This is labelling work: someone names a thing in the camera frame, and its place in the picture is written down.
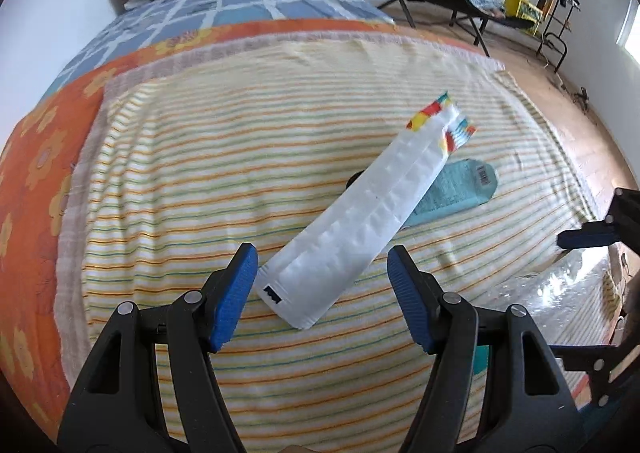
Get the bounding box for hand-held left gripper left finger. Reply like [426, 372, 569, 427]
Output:
[57, 242, 260, 453]

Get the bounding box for striped yellow towel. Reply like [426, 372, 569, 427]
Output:
[55, 30, 619, 453]

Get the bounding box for white snack wrapper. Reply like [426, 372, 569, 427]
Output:
[255, 90, 478, 331]

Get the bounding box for teal packet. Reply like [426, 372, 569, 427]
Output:
[402, 158, 500, 228]

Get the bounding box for yellow plastic crate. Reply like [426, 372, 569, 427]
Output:
[502, 0, 544, 32]

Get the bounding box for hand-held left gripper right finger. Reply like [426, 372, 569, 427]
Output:
[387, 245, 586, 453]

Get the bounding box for orange floral blanket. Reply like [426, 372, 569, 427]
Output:
[0, 18, 506, 442]

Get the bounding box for floor cables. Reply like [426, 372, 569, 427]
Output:
[545, 60, 594, 115]

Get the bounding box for window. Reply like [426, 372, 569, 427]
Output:
[616, 0, 640, 52]

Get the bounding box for black drying rack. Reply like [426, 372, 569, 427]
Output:
[480, 0, 597, 72]

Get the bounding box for clear plastic bottle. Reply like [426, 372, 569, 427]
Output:
[487, 250, 619, 320]

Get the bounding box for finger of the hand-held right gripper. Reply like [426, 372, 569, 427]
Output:
[550, 342, 640, 410]
[556, 216, 628, 250]

